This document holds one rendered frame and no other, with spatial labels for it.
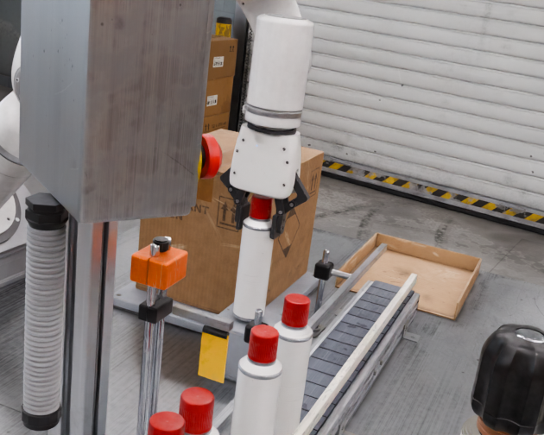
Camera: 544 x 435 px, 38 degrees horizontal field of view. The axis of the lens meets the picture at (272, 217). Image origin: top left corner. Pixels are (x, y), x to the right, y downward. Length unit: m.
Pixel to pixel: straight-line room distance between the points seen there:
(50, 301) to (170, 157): 0.16
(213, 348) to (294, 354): 0.20
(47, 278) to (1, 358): 0.68
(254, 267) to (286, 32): 0.37
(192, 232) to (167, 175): 0.82
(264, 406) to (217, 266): 0.54
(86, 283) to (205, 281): 0.68
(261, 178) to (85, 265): 0.47
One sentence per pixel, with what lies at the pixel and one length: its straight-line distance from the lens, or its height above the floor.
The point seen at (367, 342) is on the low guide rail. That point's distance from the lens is 1.30.
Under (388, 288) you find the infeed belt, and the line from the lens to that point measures 1.61.
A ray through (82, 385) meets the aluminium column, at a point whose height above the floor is 1.05.
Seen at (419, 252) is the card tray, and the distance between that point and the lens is 1.94.
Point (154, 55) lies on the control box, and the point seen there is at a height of 1.41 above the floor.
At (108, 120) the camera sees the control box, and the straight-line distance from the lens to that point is 0.58.
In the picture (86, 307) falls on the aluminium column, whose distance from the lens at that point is 0.80.
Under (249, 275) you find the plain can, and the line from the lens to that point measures 1.24.
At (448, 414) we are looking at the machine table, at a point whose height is 0.83.
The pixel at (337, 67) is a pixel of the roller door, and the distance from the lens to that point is 5.53.
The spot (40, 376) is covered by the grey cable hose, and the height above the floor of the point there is 1.13.
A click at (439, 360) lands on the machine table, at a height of 0.83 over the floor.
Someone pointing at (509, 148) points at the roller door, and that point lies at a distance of 5.18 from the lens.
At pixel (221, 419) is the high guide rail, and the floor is 0.96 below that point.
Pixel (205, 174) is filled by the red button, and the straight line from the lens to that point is 0.66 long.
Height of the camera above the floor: 1.50
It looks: 19 degrees down
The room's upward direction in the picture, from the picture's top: 7 degrees clockwise
